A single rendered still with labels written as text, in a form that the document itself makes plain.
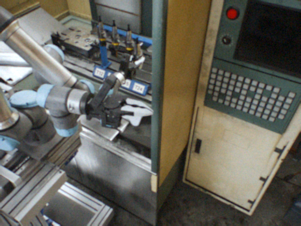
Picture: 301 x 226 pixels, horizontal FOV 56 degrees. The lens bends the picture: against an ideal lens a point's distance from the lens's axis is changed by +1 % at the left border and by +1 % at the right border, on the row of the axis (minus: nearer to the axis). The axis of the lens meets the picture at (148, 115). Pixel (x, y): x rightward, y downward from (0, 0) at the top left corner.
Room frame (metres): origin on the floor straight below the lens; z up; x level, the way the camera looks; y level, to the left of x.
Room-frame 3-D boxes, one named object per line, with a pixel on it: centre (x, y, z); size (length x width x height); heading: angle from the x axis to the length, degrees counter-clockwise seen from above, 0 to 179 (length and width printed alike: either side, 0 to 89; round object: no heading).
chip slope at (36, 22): (2.31, 1.07, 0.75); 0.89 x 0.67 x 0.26; 149
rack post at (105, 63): (1.76, 0.33, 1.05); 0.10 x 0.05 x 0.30; 149
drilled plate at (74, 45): (2.00, 0.53, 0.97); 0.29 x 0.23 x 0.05; 59
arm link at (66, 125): (0.67, 0.28, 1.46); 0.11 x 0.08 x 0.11; 165
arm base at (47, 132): (0.85, 0.51, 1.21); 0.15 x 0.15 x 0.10
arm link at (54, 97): (0.66, 0.29, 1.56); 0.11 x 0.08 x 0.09; 75
